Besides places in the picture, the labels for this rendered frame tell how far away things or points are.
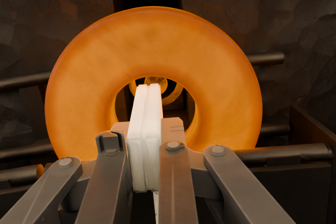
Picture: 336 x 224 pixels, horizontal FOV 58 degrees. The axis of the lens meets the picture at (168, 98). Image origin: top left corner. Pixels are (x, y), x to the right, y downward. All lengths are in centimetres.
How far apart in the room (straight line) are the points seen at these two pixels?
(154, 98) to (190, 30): 5
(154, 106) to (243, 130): 8
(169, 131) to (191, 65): 6
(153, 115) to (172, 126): 1
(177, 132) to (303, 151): 10
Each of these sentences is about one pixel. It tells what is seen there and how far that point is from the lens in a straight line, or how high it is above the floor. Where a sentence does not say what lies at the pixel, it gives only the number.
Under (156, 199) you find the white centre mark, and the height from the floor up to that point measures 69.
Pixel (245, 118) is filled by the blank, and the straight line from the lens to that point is 22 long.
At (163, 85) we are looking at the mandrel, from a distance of 30.
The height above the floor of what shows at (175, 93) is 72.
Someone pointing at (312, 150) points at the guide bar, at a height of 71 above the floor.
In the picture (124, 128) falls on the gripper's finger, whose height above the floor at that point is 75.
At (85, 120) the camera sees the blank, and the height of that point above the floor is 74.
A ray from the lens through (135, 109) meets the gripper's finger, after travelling 16.
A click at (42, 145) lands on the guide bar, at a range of 29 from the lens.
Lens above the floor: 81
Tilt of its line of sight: 18 degrees down
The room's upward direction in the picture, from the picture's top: 4 degrees counter-clockwise
